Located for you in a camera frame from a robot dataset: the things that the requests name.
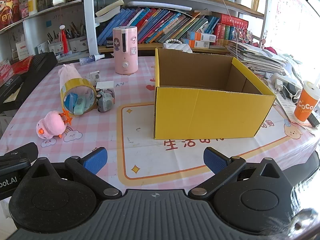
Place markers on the blue spray bottle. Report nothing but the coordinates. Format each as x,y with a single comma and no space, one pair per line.
88,59

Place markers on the pink plush pouch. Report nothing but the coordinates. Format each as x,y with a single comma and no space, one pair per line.
68,72

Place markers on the black stapler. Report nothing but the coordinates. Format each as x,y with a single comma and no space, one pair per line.
110,42

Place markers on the pink humidifier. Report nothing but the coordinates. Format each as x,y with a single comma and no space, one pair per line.
125,55

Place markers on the small black block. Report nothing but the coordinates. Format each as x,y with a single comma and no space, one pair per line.
315,119

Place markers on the grey toy car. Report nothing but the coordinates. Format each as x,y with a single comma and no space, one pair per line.
105,102

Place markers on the white quilted purse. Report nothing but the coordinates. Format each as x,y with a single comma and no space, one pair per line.
175,47

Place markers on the row of colourful books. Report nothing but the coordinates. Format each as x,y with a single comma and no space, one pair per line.
155,25

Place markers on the thick cream-paged book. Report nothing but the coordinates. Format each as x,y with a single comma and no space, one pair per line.
110,10

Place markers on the orange paper cup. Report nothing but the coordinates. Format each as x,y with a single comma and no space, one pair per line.
305,105

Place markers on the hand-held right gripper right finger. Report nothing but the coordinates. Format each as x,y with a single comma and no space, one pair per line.
215,161

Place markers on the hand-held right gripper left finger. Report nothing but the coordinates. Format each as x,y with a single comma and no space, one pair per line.
96,160

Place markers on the black case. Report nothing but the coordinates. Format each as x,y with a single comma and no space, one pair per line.
37,65

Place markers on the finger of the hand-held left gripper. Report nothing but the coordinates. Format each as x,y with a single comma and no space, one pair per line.
15,163
28,148

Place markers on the yellow tape roll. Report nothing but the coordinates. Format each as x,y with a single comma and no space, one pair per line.
75,83

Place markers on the white bookshelf frame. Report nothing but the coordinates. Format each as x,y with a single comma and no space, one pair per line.
90,17

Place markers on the small staples box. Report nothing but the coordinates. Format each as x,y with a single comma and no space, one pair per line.
95,76

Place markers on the orange and blue carton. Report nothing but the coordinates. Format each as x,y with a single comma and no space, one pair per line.
201,36
196,43

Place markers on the colourful acrylic figure stands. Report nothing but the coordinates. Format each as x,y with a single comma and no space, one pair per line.
243,36

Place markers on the stack of notebooks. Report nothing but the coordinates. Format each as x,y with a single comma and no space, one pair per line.
260,57

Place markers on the white power strip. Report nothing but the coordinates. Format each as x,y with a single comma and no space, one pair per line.
285,78

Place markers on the red figure decoration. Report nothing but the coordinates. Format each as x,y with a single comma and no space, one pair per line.
10,10

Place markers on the white pen holder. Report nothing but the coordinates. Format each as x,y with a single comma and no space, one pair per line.
78,43
56,47

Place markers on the white jar with yellow label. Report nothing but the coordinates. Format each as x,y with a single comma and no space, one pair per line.
32,5

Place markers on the small white box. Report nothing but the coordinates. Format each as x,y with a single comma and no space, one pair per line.
105,85

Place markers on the yellow cardboard box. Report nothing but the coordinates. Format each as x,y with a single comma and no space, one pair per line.
205,112

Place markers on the red paper packet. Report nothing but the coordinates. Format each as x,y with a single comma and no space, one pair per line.
22,63

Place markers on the wall poster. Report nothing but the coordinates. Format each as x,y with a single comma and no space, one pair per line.
290,5

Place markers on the mint green correction tape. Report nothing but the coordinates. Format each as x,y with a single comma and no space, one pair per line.
80,106

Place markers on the thick red book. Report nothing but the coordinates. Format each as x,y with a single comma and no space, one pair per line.
233,20

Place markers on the pink chick plush toy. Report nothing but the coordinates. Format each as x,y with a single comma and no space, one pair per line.
52,125

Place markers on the blue and white carton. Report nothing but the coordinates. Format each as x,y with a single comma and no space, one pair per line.
42,48

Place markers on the furry sleeve with silver bead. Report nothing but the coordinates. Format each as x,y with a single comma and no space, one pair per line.
302,221

